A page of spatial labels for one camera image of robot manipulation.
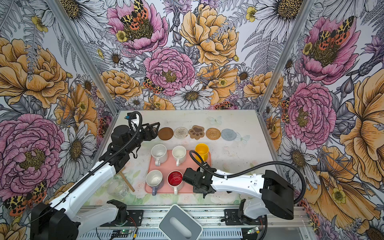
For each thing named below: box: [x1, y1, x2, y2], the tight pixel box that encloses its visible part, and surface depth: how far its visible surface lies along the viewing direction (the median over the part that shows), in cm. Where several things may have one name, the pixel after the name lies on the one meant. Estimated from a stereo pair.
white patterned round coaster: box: [173, 126, 189, 140], surface depth 111 cm
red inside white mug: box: [167, 170, 185, 195], surface depth 83 cm
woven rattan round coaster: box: [205, 127, 221, 141], surface depth 111 cm
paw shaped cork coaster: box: [188, 125, 205, 140], surface depth 111 cm
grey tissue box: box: [158, 204, 203, 240], surface depth 70 cm
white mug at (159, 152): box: [151, 144, 168, 167], surface depth 91 cm
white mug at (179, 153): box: [172, 145, 187, 167], surface depth 90 cm
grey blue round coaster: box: [221, 128, 237, 141], surface depth 110 cm
